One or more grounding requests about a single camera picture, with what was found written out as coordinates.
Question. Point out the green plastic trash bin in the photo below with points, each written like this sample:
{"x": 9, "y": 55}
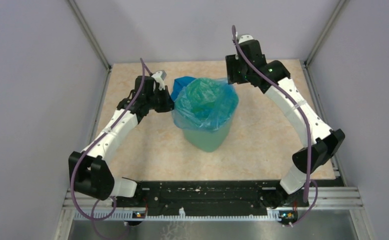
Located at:
{"x": 207, "y": 141}

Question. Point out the right aluminium frame post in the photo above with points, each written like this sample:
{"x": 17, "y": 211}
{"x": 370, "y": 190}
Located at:
{"x": 333, "y": 18}

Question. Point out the dark blue crumpled bag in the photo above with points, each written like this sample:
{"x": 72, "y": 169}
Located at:
{"x": 180, "y": 83}

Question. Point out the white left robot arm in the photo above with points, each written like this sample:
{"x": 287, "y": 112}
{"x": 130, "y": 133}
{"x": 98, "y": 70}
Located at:
{"x": 89, "y": 170}

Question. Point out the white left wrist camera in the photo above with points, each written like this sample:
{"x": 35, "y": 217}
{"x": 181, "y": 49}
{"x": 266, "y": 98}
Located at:
{"x": 159, "y": 77}

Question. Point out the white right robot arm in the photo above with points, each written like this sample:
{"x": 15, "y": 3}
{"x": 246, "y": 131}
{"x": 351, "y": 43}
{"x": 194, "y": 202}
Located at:
{"x": 320, "y": 142}

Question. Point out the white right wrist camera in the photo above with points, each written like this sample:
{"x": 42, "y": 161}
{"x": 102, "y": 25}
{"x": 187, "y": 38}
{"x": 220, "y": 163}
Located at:
{"x": 244, "y": 38}

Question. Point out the left aluminium frame post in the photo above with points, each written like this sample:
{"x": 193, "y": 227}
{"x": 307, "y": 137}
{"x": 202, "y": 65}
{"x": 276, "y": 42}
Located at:
{"x": 88, "y": 33}

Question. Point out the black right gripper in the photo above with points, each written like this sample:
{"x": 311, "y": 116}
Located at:
{"x": 231, "y": 62}

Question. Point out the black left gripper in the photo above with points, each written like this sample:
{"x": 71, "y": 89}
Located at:
{"x": 168, "y": 104}

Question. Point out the aluminium frame post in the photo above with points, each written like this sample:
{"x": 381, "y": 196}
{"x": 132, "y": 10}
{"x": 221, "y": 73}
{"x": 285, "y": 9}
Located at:
{"x": 333, "y": 18}
{"x": 88, "y": 33}

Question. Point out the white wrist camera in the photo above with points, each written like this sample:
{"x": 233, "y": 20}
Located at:
{"x": 244, "y": 38}
{"x": 159, "y": 77}

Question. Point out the light blue translucent plastic bag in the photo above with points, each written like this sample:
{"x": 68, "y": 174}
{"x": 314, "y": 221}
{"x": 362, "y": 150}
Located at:
{"x": 205, "y": 104}

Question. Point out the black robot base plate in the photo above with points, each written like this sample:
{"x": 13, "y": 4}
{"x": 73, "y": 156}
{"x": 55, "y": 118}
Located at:
{"x": 222, "y": 198}

